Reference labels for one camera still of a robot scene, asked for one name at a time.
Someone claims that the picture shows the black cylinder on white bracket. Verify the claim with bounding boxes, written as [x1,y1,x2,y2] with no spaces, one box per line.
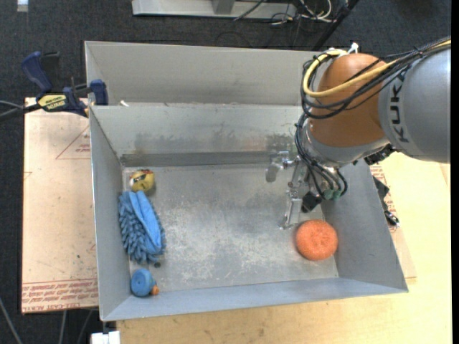
[301,191,323,214]

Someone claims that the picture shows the orange round scrub sponge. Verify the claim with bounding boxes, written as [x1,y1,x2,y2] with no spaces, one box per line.
[294,219,339,262]

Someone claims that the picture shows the grey metal bin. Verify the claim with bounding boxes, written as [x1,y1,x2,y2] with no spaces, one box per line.
[83,40,410,323]

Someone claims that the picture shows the blue microfibre duster mitt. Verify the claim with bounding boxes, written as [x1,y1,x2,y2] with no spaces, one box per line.
[117,190,167,265]

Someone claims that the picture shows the blue toy with orange tip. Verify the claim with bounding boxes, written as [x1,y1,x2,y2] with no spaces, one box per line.
[129,267,161,298]

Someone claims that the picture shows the yellow toy ball with face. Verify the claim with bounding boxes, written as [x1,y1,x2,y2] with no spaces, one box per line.
[128,168,156,194]

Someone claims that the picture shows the brown cardboard board, red print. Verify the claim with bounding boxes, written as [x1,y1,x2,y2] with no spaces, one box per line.
[21,96,418,315]

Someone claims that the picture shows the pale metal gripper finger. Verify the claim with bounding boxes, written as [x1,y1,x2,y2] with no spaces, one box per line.
[265,150,299,183]
[278,190,305,231]

